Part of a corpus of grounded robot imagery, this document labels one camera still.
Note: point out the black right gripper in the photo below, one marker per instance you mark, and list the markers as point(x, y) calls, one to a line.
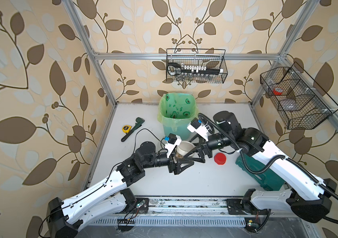
point(201, 143)

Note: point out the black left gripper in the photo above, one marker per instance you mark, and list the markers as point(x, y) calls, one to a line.
point(174, 167)

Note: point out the beige lid jar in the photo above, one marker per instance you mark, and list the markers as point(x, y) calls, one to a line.
point(183, 148)

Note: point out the red jar lid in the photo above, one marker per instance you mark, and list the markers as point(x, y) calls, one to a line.
point(220, 158)

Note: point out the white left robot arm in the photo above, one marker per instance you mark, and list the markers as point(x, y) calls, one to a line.
point(66, 218)

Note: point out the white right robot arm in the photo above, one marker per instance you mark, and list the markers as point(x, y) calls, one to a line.
point(308, 196)

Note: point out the green bin with bag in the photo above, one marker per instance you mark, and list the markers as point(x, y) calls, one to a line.
point(176, 111)

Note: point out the yellow tape measure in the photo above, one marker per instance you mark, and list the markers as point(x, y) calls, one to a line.
point(126, 129)

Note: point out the red object in basket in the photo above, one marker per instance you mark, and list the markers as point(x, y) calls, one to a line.
point(277, 91)

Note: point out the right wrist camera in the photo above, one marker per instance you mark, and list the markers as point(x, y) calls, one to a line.
point(202, 130)

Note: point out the black wire basket back wall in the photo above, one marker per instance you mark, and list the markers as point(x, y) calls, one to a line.
point(196, 65)

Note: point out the black wire basket wall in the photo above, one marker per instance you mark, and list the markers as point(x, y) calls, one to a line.
point(196, 65)
point(305, 103)

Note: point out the black socket set rail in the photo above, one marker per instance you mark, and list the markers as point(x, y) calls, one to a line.
point(175, 69)

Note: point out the black wire basket right wall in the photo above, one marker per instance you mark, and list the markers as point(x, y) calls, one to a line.
point(305, 103)

